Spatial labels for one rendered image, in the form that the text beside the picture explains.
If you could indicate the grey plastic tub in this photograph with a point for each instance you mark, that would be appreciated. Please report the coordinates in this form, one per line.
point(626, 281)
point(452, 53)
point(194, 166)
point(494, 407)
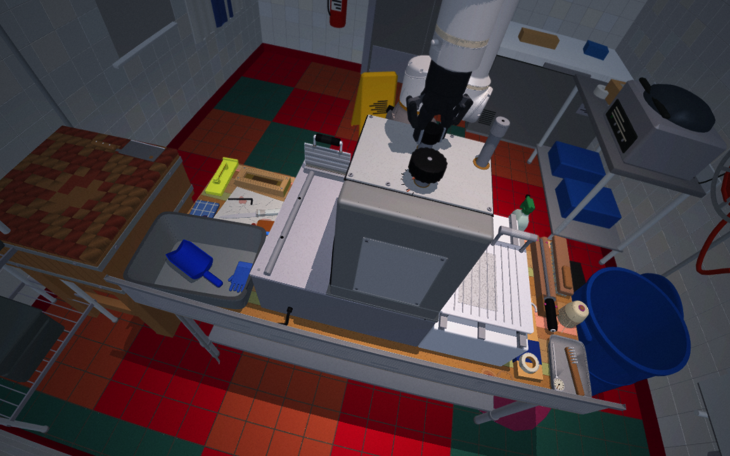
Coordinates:
point(149, 259)

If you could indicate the blue grid card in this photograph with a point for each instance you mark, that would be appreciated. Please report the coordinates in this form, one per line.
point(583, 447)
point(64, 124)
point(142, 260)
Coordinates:
point(204, 208)

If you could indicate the wooden bench rack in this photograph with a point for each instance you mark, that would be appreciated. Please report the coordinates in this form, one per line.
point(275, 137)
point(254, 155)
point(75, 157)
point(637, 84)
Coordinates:
point(244, 180)

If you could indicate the yellow green box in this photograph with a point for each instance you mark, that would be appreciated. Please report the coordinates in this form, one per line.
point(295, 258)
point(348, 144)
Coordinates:
point(220, 177)

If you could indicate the steel tray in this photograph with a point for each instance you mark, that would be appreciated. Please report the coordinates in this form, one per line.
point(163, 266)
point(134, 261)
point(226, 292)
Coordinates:
point(555, 361)

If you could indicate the brown box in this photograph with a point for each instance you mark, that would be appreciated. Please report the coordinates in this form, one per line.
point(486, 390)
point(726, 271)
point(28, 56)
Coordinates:
point(538, 38)

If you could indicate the small black lever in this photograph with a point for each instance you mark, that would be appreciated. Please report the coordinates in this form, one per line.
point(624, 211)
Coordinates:
point(288, 315)

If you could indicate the brown wooden block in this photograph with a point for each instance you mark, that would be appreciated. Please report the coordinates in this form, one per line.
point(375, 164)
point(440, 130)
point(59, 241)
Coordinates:
point(560, 266)

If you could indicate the steel framed work bench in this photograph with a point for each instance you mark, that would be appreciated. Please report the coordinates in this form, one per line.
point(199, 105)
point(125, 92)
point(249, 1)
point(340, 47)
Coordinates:
point(339, 348)

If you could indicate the red fire extinguisher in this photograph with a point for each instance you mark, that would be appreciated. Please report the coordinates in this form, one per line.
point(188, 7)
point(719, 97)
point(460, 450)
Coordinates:
point(337, 12)

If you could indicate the grey steel cleaver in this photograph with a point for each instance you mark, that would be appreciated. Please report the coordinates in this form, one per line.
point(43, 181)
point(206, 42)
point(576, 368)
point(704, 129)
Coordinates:
point(141, 149)

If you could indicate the small blue box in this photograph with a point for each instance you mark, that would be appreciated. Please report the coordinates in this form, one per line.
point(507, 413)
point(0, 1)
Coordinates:
point(595, 50)

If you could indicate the white paper sheet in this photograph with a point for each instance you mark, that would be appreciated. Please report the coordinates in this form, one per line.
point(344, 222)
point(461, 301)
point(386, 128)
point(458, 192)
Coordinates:
point(244, 212)

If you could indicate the black tension knob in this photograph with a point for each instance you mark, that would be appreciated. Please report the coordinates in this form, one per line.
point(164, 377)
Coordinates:
point(427, 166)

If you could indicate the grey machine with black bowl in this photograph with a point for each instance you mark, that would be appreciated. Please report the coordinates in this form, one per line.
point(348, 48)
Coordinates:
point(663, 139)

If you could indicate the grey wall rail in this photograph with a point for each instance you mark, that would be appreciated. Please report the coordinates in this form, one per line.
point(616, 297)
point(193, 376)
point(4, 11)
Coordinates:
point(143, 45)

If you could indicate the grey fence bar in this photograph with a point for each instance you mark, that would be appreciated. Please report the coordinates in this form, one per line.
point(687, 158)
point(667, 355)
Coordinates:
point(289, 225)

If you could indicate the blue scoop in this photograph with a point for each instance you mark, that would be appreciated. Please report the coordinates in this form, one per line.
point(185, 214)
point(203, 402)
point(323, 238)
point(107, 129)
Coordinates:
point(191, 259)

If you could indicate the grey ribbed pusher plate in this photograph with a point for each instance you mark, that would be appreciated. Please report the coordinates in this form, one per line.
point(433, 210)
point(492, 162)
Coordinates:
point(326, 158)

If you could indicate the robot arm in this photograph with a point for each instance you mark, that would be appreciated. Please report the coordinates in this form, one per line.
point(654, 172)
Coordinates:
point(466, 28)

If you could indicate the steel shelf table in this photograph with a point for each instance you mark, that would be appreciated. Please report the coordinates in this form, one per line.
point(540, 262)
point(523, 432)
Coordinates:
point(593, 126)

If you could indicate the grey meat bandsaw body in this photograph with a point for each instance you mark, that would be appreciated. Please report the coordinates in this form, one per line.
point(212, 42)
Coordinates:
point(397, 234)

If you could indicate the white cup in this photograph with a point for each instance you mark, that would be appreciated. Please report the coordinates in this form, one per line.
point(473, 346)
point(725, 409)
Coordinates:
point(601, 92)

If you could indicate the white sliding carriage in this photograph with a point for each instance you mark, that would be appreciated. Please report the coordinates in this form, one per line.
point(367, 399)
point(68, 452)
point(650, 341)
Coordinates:
point(498, 285)

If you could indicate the cream twine roll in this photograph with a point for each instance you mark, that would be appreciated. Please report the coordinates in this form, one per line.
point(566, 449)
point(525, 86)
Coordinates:
point(573, 314)

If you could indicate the small white dial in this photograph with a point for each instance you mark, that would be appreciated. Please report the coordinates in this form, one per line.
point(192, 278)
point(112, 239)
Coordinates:
point(559, 383)

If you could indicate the wooden square board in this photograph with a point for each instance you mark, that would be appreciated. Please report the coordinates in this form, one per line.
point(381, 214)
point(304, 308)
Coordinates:
point(530, 376)

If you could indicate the white tape roll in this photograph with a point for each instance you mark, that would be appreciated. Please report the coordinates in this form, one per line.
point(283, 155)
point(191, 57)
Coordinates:
point(523, 363)

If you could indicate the blue glove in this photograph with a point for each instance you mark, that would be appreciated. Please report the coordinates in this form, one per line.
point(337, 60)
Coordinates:
point(239, 277)

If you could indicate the yellow floor sign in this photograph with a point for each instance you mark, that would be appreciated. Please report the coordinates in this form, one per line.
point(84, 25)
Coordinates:
point(374, 95)

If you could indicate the wooden brush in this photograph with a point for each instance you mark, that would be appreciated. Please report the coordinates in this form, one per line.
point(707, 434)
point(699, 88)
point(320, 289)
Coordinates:
point(574, 370)

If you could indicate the chequered wooden butcher block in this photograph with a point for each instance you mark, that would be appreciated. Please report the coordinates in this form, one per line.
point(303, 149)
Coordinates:
point(67, 190)

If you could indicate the grey round post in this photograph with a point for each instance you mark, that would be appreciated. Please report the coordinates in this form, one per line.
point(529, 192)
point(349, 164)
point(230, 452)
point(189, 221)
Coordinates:
point(490, 144)

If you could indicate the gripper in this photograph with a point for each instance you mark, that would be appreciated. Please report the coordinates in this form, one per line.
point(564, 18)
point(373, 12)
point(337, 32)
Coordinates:
point(444, 88)

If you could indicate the blue round bin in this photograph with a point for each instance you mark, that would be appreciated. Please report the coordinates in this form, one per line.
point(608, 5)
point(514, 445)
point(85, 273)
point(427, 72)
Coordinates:
point(631, 329)

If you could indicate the green capped spray bottle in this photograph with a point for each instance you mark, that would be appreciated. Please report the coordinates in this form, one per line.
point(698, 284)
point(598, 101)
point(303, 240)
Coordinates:
point(520, 218)

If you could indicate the blue crate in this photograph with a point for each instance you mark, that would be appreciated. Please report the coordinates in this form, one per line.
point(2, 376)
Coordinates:
point(590, 202)
point(574, 161)

